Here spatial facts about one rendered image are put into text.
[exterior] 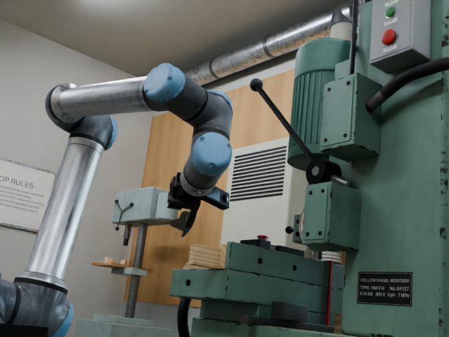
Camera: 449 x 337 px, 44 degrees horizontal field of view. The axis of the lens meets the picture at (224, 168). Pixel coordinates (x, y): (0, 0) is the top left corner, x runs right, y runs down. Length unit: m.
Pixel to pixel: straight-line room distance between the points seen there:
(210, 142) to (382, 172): 0.39
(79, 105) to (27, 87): 2.79
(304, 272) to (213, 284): 0.22
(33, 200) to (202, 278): 3.10
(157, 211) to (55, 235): 1.93
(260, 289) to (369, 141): 0.37
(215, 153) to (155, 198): 2.38
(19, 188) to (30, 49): 1.05
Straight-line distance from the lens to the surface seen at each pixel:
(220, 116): 1.32
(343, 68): 1.35
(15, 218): 4.14
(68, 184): 1.69
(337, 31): 3.27
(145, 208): 3.62
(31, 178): 4.21
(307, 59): 1.42
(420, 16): 1.15
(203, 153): 1.24
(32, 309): 1.58
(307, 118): 1.36
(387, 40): 1.13
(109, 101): 1.44
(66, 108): 1.63
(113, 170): 4.53
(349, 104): 1.11
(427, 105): 1.11
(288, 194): 2.92
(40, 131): 4.31
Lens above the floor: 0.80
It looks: 15 degrees up
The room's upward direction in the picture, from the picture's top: 7 degrees clockwise
